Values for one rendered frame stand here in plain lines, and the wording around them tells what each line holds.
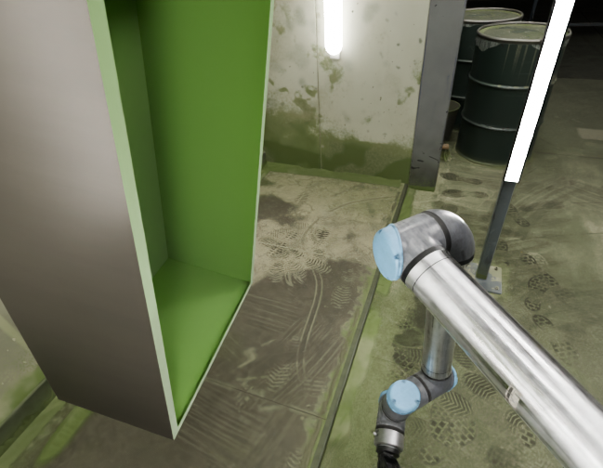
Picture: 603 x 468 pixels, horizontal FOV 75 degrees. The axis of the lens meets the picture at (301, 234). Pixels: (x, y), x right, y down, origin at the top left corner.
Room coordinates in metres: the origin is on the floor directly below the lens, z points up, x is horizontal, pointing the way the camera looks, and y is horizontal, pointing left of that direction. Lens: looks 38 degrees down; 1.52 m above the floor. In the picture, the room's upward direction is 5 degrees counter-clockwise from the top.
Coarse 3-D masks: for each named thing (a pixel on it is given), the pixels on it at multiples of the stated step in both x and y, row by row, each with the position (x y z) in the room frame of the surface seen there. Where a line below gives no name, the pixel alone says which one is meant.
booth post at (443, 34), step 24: (432, 0) 2.38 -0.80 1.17; (456, 0) 2.33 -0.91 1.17; (432, 24) 2.37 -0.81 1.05; (456, 24) 2.32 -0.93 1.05; (432, 48) 2.37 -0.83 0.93; (456, 48) 2.31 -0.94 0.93; (432, 72) 2.36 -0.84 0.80; (432, 96) 2.35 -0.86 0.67; (432, 120) 2.34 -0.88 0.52; (432, 144) 2.34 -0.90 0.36; (432, 168) 2.33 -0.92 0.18
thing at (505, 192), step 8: (504, 184) 1.44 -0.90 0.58; (512, 184) 1.43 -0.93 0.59; (504, 192) 1.44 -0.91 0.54; (512, 192) 1.43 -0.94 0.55; (504, 200) 1.44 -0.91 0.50; (496, 208) 1.45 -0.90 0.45; (504, 208) 1.43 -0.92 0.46; (496, 216) 1.44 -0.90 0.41; (504, 216) 1.43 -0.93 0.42; (496, 224) 1.44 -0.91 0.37; (488, 232) 1.46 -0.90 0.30; (496, 232) 1.43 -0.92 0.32; (488, 240) 1.44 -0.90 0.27; (496, 240) 1.43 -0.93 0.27; (488, 248) 1.44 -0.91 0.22; (480, 256) 1.48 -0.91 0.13; (488, 256) 1.43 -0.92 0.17; (480, 264) 1.44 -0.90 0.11; (488, 264) 1.43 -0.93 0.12; (480, 272) 1.44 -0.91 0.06
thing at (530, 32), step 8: (512, 24) 3.11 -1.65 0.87; (520, 24) 3.09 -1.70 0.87; (528, 24) 3.07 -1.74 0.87; (488, 32) 2.95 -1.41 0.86; (496, 32) 2.93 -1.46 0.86; (504, 32) 2.91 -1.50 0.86; (512, 32) 2.89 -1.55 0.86; (520, 32) 2.87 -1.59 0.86; (528, 32) 2.86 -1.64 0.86; (536, 32) 2.83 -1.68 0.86; (568, 32) 2.74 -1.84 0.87
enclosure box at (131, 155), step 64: (0, 0) 0.47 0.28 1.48; (64, 0) 0.45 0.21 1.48; (128, 0) 1.10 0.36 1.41; (192, 0) 1.08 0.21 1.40; (256, 0) 1.03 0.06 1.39; (0, 64) 0.49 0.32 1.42; (64, 64) 0.46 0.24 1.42; (128, 64) 1.07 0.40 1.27; (192, 64) 1.09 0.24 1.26; (256, 64) 1.04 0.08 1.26; (0, 128) 0.50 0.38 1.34; (64, 128) 0.47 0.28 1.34; (128, 128) 1.04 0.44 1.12; (192, 128) 1.11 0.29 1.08; (256, 128) 1.05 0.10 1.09; (0, 192) 0.53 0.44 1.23; (64, 192) 0.49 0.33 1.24; (128, 192) 0.46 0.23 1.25; (192, 192) 1.13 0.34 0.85; (256, 192) 1.03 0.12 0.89; (0, 256) 0.56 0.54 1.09; (64, 256) 0.51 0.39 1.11; (128, 256) 0.47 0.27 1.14; (192, 256) 1.15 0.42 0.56; (64, 320) 0.54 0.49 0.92; (128, 320) 0.49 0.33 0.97; (192, 320) 0.90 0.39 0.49; (64, 384) 0.59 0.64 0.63; (128, 384) 0.52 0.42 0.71; (192, 384) 0.67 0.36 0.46
